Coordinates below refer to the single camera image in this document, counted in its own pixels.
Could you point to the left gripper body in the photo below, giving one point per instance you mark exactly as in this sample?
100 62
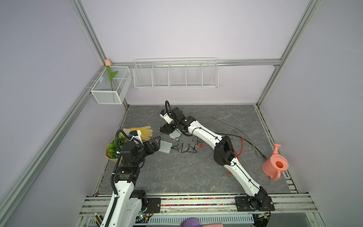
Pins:
147 150

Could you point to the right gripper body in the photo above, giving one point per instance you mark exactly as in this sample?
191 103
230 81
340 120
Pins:
171 127

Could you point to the black power adapter with cable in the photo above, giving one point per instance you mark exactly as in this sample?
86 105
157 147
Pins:
189 148

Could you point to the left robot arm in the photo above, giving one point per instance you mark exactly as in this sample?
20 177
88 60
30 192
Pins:
126 203

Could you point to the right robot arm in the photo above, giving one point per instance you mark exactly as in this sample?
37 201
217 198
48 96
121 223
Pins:
224 154

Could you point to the yellow work glove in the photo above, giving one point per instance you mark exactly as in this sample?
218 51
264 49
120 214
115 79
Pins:
146 131

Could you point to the potted green plant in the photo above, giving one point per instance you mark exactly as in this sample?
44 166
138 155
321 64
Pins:
111 149

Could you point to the white mesh corner basket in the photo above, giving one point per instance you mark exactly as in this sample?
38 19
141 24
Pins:
121 83

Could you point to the purple object at bottom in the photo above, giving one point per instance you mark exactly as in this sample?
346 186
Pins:
191 222

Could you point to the artificial pink tulip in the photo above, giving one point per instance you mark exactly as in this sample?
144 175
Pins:
111 74

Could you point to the pink watering can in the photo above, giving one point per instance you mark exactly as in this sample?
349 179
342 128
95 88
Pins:
275 165

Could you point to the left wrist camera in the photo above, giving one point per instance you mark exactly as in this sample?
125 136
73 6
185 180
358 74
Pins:
135 135

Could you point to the white wire wall basket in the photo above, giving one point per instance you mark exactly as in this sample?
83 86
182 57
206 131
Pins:
176 73

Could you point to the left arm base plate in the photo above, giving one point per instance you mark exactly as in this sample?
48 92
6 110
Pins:
150 205

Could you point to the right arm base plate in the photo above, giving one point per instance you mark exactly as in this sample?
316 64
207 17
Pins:
249 203

